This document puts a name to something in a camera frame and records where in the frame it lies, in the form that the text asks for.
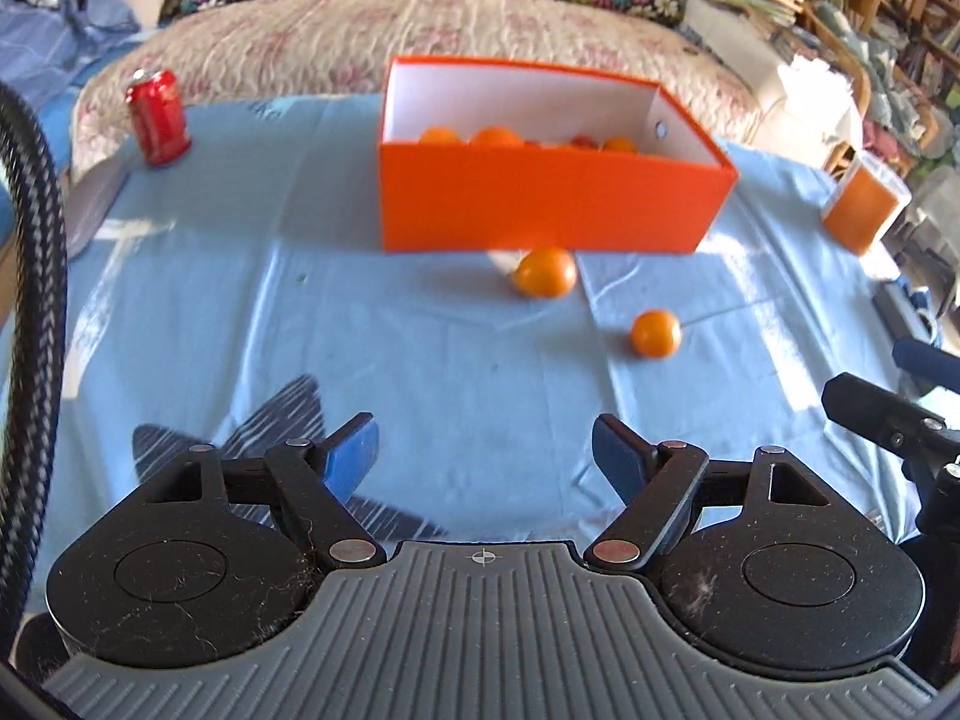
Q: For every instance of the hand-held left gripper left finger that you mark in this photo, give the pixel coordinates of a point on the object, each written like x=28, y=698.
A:
x=351, y=457

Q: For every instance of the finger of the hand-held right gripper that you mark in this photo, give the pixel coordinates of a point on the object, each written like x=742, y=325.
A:
x=930, y=364
x=877, y=409

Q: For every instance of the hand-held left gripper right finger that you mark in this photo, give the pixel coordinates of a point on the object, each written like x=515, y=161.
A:
x=619, y=457

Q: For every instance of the small tangerine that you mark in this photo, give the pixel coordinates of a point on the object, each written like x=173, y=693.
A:
x=619, y=144
x=546, y=272
x=656, y=333

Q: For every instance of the orange cardboard box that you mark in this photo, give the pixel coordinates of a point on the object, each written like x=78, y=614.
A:
x=540, y=195

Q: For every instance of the red cherry tomato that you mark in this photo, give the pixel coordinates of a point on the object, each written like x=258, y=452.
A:
x=583, y=141

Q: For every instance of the large orange with stem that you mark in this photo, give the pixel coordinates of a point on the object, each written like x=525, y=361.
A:
x=495, y=137

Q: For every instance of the dark grey flat object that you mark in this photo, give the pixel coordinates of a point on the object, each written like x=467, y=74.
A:
x=896, y=307

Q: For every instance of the orange plastic cup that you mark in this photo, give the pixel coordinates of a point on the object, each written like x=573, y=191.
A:
x=862, y=210

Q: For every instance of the pile of pale cloths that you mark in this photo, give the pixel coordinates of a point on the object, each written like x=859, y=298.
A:
x=900, y=90

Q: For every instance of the rattan chair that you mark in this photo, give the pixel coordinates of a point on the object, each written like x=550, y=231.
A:
x=866, y=90

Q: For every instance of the white sheet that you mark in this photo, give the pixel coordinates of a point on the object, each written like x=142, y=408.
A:
x=810, y=90

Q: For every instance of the red soda can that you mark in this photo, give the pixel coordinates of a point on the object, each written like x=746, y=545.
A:
x=157, y=120

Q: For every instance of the pink floral quilted bedspread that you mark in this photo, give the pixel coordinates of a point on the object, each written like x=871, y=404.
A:
x=300, y=37

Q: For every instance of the blue striped bedding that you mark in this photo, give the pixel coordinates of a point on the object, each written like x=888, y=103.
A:
x=60, y=37

